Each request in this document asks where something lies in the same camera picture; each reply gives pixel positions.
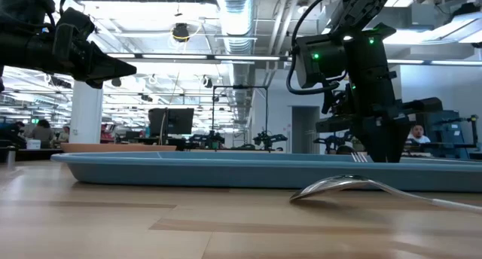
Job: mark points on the black ceiling-hung camera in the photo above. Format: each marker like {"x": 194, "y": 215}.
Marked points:
{"x": 180, "y": 31}

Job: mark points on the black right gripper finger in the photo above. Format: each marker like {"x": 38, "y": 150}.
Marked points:
{"x": 388, "y": 146}

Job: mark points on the black computer monitor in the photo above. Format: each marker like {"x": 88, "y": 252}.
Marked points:
{"x": 177, "y": 120}

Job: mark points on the blue plastic tray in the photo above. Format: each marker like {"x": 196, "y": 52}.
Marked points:
{"x": 226, "y": 172}

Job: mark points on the long overhead light bar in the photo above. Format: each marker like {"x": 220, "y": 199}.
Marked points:
{"x": 211, "y": 57}

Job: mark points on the small white box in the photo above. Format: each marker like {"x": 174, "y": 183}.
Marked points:
{"x": 33, "y": 144}

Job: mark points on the silver metal fork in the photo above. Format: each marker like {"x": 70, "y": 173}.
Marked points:
{"x": 359, "y": 157}

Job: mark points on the blue machine cabinet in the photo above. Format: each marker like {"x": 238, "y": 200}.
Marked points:
{"x": 452, "y": 134}

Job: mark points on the silver ceiling air duct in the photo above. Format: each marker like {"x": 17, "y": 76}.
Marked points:
{"x": 236, "y": 22}

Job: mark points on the black background robot arm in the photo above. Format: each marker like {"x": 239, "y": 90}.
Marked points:
{"x": 207, "y": 139}
{"x": 269, "y": 139}

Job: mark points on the white round pillar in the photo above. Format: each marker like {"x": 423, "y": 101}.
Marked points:
{"x": 86, "y": 116}

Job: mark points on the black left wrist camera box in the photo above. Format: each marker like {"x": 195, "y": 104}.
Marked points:
{"x": 73, "y": 27}

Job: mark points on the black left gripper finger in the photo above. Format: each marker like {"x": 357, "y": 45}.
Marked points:
{"x": 109, "y": 65}

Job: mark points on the orange round plate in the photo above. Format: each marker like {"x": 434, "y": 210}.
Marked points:
{"x": 113, "y": 147}

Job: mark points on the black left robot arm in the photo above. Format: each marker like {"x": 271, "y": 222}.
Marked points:
{"x": 22, "y": 40}

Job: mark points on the black metal rig frame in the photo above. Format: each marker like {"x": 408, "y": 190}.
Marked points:
{"x": 266, "y": 108}

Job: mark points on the person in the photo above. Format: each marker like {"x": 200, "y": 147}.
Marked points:
{"x": 13, "y": 133}
{"x": 65, "y": 134}
{"x": 42, "y": 133}
{"x": 418, "y": 134}

